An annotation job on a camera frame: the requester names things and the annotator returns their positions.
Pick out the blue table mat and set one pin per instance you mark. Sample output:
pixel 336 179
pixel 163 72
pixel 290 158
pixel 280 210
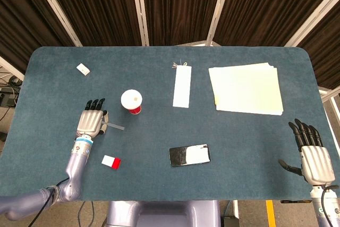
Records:
pixel 159 134

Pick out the white paper stack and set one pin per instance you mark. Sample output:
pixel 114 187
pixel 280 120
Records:
pixel 245 90

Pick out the red paper cup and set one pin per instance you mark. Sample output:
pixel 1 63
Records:
pixel 135 110

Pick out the right lavender robot arm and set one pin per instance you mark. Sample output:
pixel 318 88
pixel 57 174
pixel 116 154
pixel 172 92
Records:
pixel 330 208

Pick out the white bookmark with tassel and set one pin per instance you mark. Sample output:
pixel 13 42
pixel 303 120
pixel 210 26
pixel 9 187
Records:
pixel 182 87

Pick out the grey thin stick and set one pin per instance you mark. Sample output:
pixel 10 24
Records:
pixel 117 126

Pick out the white and red box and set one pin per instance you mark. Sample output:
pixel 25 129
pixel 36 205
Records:
pixel 110 161

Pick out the small white eraser block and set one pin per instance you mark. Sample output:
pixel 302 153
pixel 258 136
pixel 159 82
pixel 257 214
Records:
pixel 83 69

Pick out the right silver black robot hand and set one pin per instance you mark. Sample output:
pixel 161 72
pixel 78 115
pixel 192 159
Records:
pixel 317 164

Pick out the lavender robot torso base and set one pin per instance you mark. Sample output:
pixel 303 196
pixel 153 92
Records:
pixel 163 215

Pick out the black box on floor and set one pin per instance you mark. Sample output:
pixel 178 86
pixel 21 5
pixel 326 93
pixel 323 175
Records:
pixel 230 222

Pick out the brown curtain partition panel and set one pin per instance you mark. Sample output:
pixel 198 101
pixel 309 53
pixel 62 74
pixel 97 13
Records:
pixel 21 11
pixel 98 6
pixel 180 6
pixel 326 51
pixel 265 6

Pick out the black smartphone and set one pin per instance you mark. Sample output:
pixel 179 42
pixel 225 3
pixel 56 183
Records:
pixel 189 155

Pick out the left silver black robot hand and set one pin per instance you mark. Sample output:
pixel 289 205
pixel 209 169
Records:
pixel 89 122

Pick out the left lavender robot arm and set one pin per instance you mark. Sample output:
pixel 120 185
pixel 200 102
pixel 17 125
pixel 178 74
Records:
pixel 75 166

